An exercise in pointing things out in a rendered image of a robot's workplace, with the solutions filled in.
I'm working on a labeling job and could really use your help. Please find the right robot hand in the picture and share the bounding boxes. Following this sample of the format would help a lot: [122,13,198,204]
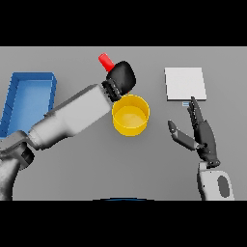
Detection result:
[167,96,222,169]

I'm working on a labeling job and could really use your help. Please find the red beaker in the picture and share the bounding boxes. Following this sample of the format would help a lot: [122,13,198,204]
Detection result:
[97,52,116,73]

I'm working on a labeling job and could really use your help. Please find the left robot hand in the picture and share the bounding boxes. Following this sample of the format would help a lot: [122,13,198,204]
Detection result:
[101,60,137,103]

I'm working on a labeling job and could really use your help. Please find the blue tray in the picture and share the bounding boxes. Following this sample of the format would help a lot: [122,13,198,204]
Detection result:
[0,71,58,139]

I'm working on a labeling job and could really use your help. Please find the yellow bowl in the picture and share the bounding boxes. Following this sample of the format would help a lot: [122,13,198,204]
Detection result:
[111,94,151,137]

